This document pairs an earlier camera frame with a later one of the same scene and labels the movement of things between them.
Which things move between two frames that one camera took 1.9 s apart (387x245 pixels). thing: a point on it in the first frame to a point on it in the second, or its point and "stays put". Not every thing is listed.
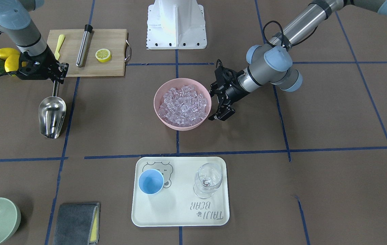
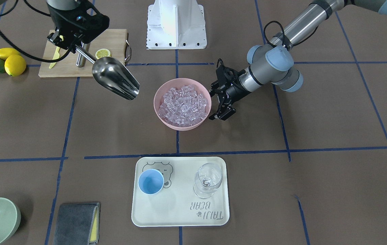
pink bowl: [182, 104] stays put
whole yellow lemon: [11, 63] stays put
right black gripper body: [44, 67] to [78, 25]
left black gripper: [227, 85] stays put
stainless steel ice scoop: [52, 112] to [113, 75]
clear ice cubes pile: [183, 107] stays put
